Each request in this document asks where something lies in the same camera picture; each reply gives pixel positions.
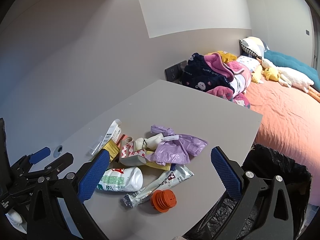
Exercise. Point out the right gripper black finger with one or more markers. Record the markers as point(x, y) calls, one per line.
point(59, 164)

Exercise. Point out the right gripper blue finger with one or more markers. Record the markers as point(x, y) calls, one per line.
point(39, 155)

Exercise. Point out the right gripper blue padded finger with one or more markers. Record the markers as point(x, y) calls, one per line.
point(229, 171)
point(90, 174)

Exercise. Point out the yellow snack bag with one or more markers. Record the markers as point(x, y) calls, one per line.
point(112, 149)

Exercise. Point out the purple plastic bag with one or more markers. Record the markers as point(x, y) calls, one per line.
point(176, 151)

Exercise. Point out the salmon red small box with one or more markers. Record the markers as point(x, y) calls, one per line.
point(124, 138)

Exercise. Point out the black trash bag bin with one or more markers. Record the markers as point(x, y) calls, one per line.
point(273, 205)

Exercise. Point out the white gloved hand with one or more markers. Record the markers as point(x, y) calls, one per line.
point(14, 217)

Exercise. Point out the white plastic bottle green label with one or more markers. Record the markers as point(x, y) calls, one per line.
point(121, 180)

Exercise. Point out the white red patterned carton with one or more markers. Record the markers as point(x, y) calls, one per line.
point(130, 157)

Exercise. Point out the silver foil snack wrapper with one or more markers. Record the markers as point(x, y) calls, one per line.
point(166, 181)

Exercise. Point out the white printed cardboard box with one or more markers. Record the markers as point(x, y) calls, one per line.
point(113, 133)

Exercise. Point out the grey bedside table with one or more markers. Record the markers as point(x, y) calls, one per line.
point(159, 114)

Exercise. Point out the orange ribbed plastic cap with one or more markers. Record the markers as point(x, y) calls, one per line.
point(163, 200)

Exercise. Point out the white foam sponge brush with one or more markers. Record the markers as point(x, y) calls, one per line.
point(152, 142)

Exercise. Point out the bed with orange sheet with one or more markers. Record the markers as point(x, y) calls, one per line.
point(290, 125)

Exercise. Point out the pink white fleece blanket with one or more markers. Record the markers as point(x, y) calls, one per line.
point(242, 79)

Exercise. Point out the navy pink fleece blanket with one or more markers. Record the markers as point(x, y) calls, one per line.
point(198, 75)

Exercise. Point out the yellow duck plush toy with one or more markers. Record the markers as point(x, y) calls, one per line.
point(271, 73)

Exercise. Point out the light blue dotted pillow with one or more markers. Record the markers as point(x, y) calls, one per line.
point(249, 62)

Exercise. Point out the white goose plush toy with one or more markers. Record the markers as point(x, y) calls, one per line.
point(292, 78)

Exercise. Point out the yellow mustard garment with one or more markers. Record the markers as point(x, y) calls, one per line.
point(226, 57)

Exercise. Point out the teal cushion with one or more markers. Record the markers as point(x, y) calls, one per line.
point(282, 60)

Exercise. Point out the patterned white pillow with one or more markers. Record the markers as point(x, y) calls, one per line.
point(253, 46)

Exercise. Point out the black wall socket panel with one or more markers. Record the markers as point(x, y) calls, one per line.
point(174, 73)

